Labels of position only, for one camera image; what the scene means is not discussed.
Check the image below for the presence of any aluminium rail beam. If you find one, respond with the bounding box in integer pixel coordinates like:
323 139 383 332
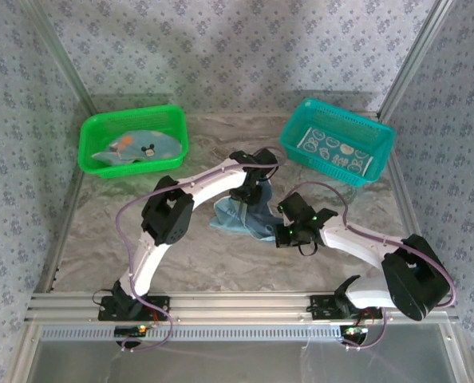
24 290 460 325

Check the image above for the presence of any green plastic basket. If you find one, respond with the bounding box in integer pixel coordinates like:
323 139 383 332
78 104 190 180

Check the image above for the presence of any grey metal panel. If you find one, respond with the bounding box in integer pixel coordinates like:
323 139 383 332
19 322 468 383

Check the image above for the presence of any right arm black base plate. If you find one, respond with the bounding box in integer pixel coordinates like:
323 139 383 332
309 294 384 320

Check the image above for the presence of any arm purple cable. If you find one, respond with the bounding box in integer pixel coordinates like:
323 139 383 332
115 146 282 354
278 181 458 353

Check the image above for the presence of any aluminium frame post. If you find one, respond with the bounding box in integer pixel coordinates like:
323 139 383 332
21 0 99 116
377 0 456 117

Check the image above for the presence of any polka dot Mickey towel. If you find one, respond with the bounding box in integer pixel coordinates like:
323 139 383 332
91 129 184 167

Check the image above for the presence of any teal plastic basket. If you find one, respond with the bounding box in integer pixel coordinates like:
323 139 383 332
278 97 397 188

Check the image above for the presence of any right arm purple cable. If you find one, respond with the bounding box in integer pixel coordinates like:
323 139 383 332
278 181 458 353

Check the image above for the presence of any grey slotted cable duct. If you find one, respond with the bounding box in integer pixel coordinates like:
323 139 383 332
40 323 344 342

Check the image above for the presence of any navy blue printed towel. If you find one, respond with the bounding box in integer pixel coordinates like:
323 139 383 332
208 178 288 243

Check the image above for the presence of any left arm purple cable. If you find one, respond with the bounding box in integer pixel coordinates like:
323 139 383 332
115 146 282 354

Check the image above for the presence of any teal bunny print towel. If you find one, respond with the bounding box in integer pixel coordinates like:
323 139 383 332
298 126 374 176

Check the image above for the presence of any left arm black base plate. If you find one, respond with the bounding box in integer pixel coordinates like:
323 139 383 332
97 297 171 321

